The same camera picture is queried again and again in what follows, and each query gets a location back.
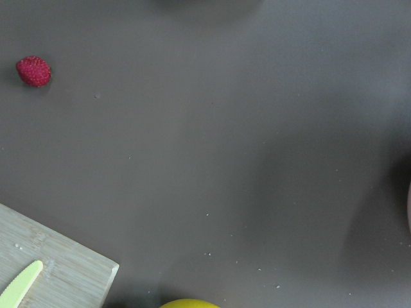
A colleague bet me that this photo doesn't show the red strawberry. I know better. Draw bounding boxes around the red strawberry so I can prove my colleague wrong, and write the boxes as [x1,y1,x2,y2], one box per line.
[15,56,52,87]

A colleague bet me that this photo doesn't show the whole lemon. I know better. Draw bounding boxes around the whole lemon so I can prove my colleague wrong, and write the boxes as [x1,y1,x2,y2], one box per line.
[161,298,219,308]

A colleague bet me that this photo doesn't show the wooden cutting board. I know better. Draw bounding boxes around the wooden cutting board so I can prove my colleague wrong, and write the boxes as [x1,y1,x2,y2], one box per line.
[1,205,119,307]

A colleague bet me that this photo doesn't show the pink bowl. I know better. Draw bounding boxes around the pink bowl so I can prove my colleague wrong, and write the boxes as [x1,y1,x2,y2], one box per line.
[407,183,411,231]

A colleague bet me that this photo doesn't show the yellow plastic knife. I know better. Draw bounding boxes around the yellow plastic knife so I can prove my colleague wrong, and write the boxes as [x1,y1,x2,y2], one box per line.
[1,260,44,308]

